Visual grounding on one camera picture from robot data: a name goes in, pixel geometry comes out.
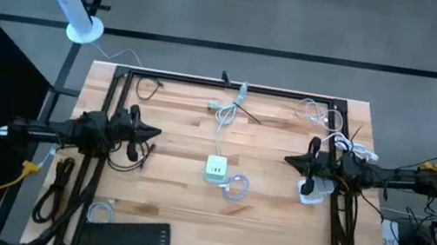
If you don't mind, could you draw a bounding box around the black aluminium table frame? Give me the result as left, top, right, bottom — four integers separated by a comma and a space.
76, 61, 386, 245

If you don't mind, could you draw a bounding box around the lavender white USB cable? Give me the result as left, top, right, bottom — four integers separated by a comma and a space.
215, 169, 253, 204

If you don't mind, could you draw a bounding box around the black clip mount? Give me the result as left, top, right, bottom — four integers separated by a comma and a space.
219, 70, 235, 89

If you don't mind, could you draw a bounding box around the black USB cable white tag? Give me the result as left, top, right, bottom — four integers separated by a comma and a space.
133, 75, 166, 104

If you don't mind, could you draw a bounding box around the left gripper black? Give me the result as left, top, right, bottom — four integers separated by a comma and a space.
103, 101, 167, 166

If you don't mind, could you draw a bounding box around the thin white cable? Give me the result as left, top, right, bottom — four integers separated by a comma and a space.
291, 95, 348, 132

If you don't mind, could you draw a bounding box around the yellow connector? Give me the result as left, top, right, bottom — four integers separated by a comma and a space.
417, 159, 437, 176

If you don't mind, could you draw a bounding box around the black tray with label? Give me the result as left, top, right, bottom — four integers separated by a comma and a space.
77, 209, 175, 245

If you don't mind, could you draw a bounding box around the thick white cable bundle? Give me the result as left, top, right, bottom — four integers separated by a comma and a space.
317, 129, 384, 165

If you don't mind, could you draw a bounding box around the mint green power cord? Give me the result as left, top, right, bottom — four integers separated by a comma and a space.
198, 75, 252, 162

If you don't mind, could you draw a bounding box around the white power tower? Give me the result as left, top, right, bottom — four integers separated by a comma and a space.
294, 171, 337, 210

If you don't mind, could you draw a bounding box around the black power cord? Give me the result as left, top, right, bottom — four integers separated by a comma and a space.
30, 151, 78, 229

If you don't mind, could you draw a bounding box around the white fan cord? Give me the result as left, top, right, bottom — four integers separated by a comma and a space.
88, 41, 146, 68

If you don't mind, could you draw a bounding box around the black zip tie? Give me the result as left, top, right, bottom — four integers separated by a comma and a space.
229, 101, 266, 127
348, 122, 365, 145

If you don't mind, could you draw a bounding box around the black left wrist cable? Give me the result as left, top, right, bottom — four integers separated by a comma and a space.
103, 135, 158, 178

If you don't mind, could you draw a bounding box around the mint green power cube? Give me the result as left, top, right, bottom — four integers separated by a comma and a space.
202, 152, 232, 187

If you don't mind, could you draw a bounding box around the black curtain stand foot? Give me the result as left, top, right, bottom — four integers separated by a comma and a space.
82, 0, 113, 14
49, 85, 82, 99

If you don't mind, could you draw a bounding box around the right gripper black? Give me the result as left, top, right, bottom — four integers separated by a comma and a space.
279, 132, 348, 201

